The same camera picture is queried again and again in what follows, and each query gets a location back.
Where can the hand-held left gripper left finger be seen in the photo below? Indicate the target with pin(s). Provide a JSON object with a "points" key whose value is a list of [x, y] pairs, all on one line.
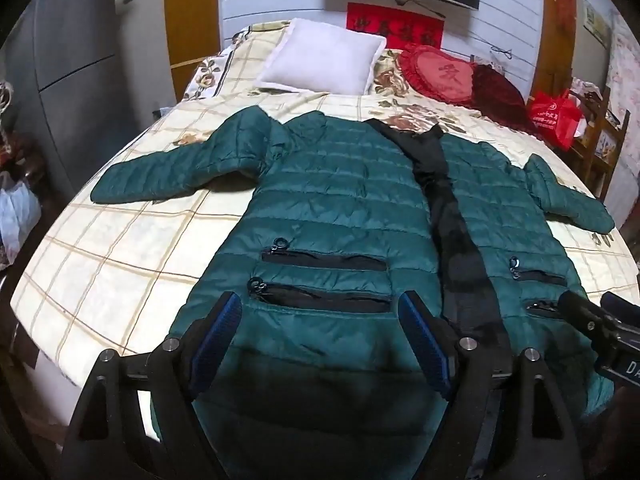
{"points": [[217, 332]]}

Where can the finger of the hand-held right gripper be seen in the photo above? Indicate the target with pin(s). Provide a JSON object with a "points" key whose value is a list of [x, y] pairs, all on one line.
{"points": [[622, 306], [582, 315]]}

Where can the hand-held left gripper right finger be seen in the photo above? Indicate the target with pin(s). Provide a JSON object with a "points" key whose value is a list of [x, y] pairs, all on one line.
{"points": [[425, 342]]}

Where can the green down jacket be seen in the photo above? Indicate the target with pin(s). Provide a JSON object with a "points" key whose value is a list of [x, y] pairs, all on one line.
{"points": [[340, 190]]}

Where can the bed with floral checked sheet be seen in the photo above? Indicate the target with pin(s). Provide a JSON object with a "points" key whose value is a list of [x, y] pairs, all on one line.
{"points": [[125, 240]]}

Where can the wooden chair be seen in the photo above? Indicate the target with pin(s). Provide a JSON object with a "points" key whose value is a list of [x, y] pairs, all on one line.
{"points": [[600, 140]]}

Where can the red shopping bag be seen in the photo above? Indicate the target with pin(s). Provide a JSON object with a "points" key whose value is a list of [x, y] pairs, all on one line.
{"points": [[552, 117]]}

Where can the white plastic bag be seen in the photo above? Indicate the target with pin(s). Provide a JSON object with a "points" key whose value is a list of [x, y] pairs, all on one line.
{"points": [[17, 215]]}

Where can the dark red velvet pillow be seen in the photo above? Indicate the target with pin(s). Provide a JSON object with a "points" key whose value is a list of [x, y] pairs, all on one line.
{"points": [[500, 95]]}

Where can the red heart-shaped pillow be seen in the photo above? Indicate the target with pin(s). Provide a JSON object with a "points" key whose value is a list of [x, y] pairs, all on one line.
{"points": [[442, 75]]}

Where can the white square pillow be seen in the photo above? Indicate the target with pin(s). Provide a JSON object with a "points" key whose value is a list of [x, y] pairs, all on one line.
{"points": [[320, 57]]}

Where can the grey wardrobe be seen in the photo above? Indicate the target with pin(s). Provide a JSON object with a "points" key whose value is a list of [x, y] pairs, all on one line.
{"points": [[75, 60]]}

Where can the wall calendar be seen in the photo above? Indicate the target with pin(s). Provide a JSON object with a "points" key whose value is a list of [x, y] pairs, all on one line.
{"points": [[596, 19]]}

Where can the wooden wall panel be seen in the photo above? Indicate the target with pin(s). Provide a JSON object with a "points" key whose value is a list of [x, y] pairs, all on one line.
{"points": [[192, 20], [552, 25]]}

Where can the red wall banner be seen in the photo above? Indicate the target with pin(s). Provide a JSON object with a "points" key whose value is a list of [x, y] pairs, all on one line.
{"points": [[395, 27]]}

